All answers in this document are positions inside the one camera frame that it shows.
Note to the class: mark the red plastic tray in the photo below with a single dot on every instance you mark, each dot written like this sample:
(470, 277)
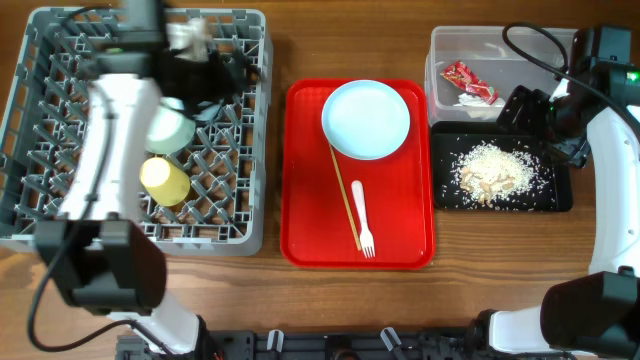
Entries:
(315, 230)

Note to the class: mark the wooden chopstick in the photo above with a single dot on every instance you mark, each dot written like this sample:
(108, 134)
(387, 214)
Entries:
(345, 198)

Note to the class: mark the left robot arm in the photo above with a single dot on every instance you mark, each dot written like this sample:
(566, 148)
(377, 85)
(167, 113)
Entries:
(95, 251)

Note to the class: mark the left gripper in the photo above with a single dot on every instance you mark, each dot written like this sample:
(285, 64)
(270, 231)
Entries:
(217, 85)

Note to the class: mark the green bowl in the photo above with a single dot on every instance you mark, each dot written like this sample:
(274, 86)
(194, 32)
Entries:
(171, 130)

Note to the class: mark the grey dishwasher rack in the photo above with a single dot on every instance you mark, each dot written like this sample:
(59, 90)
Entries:
(46, 115)

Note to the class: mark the white plastic fork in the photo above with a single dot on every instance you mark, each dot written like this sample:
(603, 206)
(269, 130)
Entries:
(365, 236)

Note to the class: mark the black waste tray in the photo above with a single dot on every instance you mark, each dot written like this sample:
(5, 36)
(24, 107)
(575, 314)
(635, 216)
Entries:
(449, 138)

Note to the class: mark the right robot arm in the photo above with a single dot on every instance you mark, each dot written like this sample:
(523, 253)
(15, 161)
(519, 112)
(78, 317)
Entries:
(597, 117)

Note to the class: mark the rice and peanut waste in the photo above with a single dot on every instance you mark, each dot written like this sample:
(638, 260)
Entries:
(489, 177)

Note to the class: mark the red snack wrapper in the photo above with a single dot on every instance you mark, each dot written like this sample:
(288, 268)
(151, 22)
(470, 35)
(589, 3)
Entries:
(462, 77)

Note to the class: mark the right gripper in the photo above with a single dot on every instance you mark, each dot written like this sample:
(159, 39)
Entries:
(536, 101)

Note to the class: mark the yellow cup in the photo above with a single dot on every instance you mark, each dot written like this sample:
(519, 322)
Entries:
(164, 182)

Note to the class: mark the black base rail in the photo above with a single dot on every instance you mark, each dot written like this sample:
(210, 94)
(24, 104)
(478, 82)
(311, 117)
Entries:
(387, 344)

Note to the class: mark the clear plastic bin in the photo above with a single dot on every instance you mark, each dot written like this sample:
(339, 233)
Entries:
(483, 50)

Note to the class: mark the light blue plate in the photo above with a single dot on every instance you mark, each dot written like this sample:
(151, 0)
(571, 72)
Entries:
(365, 120)

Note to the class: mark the small light blue bowl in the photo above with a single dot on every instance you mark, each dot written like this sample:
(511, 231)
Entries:
(208, 113)

